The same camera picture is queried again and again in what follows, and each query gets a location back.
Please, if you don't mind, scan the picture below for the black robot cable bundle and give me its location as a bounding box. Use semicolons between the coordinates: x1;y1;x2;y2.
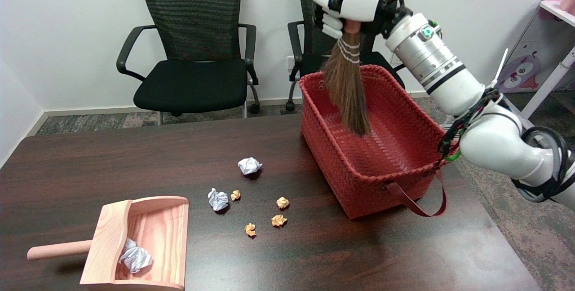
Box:
438;87;575;204

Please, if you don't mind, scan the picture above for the white cable tie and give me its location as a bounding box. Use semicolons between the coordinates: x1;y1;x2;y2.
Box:
491;48;509;88

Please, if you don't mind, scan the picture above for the large white crumpled paper ball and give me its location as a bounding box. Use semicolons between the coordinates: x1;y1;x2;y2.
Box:
119;238;154;274

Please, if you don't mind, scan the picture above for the wooden dustpan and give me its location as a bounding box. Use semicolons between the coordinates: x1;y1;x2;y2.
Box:
27;196;190;291

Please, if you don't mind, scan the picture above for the red woven basket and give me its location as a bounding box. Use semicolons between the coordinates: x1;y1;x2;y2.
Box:
299;64;461;220

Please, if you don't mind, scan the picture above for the black mesh office chair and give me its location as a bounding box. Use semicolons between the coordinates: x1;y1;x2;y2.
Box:
287;0;418;112
116;0;261;125

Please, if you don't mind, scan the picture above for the brown broom with red handle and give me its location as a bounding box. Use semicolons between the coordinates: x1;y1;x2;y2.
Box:
323;0;372;137

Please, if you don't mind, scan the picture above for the pink cartoon children's shelf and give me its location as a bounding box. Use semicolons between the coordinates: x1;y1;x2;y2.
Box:
489;0;575;96

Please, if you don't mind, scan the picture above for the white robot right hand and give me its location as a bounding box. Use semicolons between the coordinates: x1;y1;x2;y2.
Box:
302;0;413;40

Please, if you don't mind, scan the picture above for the white desk leg frame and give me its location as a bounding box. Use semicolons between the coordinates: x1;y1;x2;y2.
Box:
517;46;575;134

